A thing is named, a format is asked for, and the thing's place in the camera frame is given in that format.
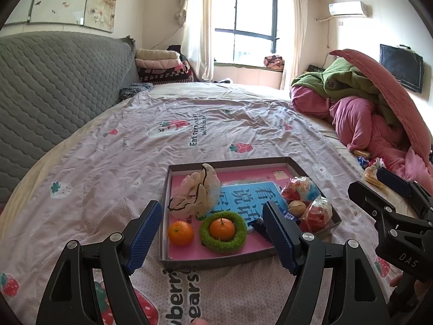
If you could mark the small round beige bun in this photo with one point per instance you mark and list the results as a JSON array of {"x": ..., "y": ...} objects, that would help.
[{"x": 297, "y": 208}]

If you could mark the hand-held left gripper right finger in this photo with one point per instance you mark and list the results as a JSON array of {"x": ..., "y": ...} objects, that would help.
[{"x": 280, "y": 237}]

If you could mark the dark blue snack packet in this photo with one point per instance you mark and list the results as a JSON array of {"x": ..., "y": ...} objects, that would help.
[{"x": 257, "y": 226}]

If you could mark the patterned folded cloth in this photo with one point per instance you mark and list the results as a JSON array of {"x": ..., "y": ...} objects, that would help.
[{"x": 274, "y": 61}]

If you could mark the grey quilted headboard cover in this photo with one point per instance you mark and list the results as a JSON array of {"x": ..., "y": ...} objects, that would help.
[{"x": 50, "y": 91}]

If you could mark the floral wall painting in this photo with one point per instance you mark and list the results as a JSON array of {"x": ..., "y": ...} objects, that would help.
[{"x": 67, "y": 0}]

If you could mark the grey box with pink bottom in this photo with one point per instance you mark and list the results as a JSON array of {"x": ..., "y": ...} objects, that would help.
[{"x": 189, "y": 254}]

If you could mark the green fuzzy scrunchie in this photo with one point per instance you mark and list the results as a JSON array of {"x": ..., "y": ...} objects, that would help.
[{"x": 236, "y": 240}]

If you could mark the orange mandarin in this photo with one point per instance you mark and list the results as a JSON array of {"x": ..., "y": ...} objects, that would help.
[
  {"x": 221, "y": 230},
  {"x": 181, "y": 233}
]

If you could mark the black wall television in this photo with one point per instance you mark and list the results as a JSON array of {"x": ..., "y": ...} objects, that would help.
[{"x": 402, "y": 66}]

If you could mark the stack of folded blankets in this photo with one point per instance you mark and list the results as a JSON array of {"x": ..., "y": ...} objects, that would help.
[{"x": 159, "y": 64}]

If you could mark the dark framed window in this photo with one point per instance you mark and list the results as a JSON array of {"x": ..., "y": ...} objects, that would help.
[{"x": 250, "y": 17}]

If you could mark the white air conditioner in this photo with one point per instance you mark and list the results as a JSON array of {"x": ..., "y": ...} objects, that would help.
[{"x": 348, "y": 8}]

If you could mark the green blanket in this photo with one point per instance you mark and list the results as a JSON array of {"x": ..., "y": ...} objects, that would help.
[{"x": 345, "y": 78}]

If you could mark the cream curtain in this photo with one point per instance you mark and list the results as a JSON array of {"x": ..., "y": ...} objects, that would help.
[
  {"x": 199, "y": 23},
  {"x": 297, "y": 34}
]

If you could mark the dusty pink quilted cushion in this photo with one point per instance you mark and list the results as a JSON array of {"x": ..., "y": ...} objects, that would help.
[{"x": 382, "y": 81}]

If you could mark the cream dotted sheer scrunchie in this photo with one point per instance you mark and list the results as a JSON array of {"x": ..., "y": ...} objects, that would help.
[{"x": 199, "y": 193}]

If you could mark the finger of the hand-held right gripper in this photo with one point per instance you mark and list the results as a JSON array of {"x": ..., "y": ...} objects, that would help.
[
  {"x": 365, "y": 194},
  {"x": 394, "y": 181}
]

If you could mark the strawberry print bed sheet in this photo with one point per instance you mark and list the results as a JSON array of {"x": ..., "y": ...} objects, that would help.
[{"x": 101, "y": 162}]

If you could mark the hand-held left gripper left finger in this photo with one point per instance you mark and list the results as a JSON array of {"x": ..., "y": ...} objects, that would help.
[{"x": 145, "y": 237}]

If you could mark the pink quilt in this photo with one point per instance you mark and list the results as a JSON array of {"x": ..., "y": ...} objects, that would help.
[{"x": 365, "y": 122}]

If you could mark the white and blue snack bag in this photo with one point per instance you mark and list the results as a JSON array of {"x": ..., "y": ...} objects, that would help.
[{"x": 304, "y": 189}]

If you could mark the person's right hand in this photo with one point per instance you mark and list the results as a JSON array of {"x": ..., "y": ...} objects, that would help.
[{"x": 394, "y": 282}]

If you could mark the black clothes pile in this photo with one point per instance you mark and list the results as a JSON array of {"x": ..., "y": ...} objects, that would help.
[{"x": 176, "y": 49}]

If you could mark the yellow and red snack packet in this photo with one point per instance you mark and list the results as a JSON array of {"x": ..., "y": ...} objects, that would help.
[{"x": 373, "y": 174}]

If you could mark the dark fuzzy cloth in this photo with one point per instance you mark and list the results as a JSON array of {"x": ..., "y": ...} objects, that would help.
[{"x": 133, "y": 89}]

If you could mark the orange and blue snack packet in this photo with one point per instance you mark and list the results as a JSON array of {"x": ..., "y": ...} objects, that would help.
[{"x": 360, "y": 157}]

